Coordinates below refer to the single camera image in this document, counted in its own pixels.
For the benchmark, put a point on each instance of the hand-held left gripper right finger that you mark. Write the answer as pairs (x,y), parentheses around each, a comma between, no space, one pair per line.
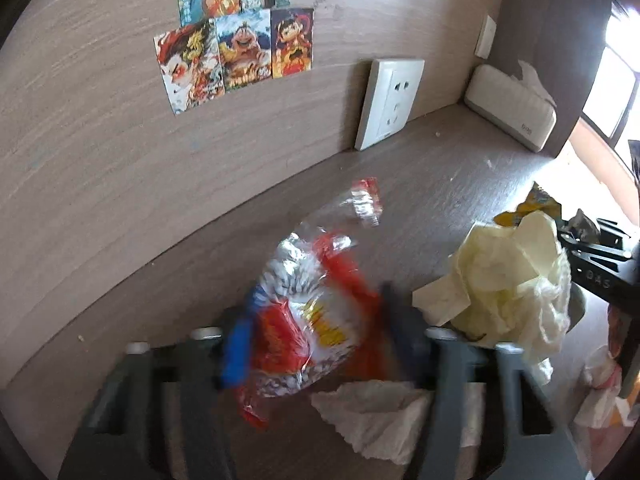
(400,340)

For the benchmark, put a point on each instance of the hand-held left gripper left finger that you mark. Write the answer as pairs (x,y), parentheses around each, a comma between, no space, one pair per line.
(237,355)

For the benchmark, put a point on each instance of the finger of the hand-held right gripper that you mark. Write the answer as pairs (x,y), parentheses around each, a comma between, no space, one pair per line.
(612,232)
(590,250)

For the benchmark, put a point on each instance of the small silver wrapper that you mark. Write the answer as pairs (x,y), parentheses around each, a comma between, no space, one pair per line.
(582,225)

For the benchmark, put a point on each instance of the red and white snack bag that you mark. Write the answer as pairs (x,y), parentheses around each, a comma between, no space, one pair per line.
(300,330)

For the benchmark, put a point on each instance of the yellow snack packet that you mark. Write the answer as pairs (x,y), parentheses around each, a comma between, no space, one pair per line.
(537,205)

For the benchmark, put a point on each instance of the large white tissue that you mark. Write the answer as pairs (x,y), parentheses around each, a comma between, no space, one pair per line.
(380,415)

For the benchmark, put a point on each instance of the yellow paper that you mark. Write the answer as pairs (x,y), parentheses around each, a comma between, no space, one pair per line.
(505,280)

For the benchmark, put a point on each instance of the white wrapper with red print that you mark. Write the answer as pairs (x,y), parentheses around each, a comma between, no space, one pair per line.
(600,380)

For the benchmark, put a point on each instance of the dark-framed window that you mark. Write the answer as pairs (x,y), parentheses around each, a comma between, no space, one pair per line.
(612,90)

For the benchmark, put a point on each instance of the white tissue box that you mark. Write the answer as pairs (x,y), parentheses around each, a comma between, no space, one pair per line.
(505,105)

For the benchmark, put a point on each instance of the group of cartoon stickers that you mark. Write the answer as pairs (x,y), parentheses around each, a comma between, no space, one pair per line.
(240,50)

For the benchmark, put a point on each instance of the white wall socket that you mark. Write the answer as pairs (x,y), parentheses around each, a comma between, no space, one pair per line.
(485,37)
(390,100)

